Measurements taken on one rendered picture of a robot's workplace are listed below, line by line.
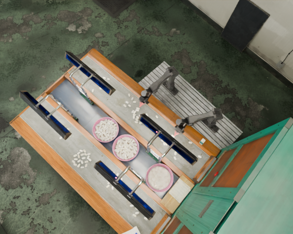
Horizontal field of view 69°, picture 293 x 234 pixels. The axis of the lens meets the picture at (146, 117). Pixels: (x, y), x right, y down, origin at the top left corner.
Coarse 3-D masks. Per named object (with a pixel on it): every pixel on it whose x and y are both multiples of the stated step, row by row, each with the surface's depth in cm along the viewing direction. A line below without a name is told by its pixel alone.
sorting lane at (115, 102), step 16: (96, 64) 245; (80, 80) 239; (112, 80) 239; (96, 96) 233; (112, 96) 234; (128, 96) 234; (128, 112) 228; (144, 112) 228; (144, 128) 223; (160, 144) 218; (192, 144) 218; (176, 160) 213; (192, 176) 209
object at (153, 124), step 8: (144, 120) 189; (152, 120) 191; (152, 128) 188; (160, 128) 188; (160, 136) 187; (168, 136) 183; (168, 144) 186; (176, 144) 181; (184, 152) 180; (192, 160) 179
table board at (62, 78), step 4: (88, 52) 250; (84, 56) 248; (72, 68) 244; (60, 80) 241; (52, 84) 237; (56, 84) 240; (48, 88) 236; (52, 88) 239; (48, 92) 238; (40, 96) 233; (12, 120) 224
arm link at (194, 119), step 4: (212, 108) 190; (216, 108) 191; (208, 112) 191; (212, 112) 190; (192, 116) 198; (196, 116) 196; (200, 116) 194; (204, 116) 192; (208, 116) 191; (212, 116) 189; (216, 116) 187; (220, 116) 191; (188, 120) 199; (192, 120) 197; (196, 120) 195; (200, 120) 198
